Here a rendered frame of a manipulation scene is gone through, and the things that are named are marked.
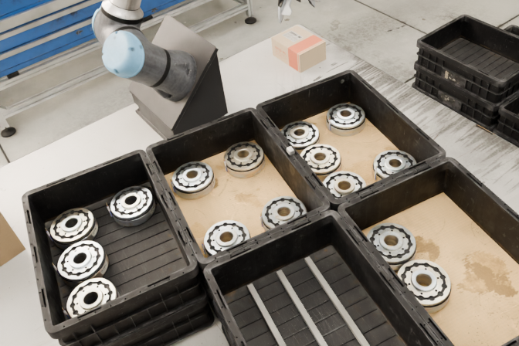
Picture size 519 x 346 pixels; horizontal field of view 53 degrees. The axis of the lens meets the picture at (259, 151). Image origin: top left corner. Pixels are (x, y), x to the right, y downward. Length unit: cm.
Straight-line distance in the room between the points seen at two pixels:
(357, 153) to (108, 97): 208
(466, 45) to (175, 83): 136
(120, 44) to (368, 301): 89
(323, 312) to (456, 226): 36
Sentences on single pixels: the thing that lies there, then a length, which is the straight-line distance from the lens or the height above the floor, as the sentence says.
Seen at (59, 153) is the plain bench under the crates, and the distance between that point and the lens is 178.
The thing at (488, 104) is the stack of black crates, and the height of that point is 48.
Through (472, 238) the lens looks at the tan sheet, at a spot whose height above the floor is 83.
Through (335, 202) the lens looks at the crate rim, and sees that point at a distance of 112.
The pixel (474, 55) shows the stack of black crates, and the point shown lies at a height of 49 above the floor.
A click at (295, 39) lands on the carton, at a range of 191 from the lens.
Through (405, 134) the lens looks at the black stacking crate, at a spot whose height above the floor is 89.
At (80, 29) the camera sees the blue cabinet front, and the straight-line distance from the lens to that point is 309.
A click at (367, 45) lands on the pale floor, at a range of 331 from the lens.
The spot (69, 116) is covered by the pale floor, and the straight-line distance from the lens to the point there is 316.
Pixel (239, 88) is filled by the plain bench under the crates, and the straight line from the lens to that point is 183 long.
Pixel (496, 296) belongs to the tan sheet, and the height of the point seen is 83.
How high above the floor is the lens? 178
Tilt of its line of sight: 43 degrees down
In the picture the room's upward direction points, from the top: 8 degrees counter-clockwise
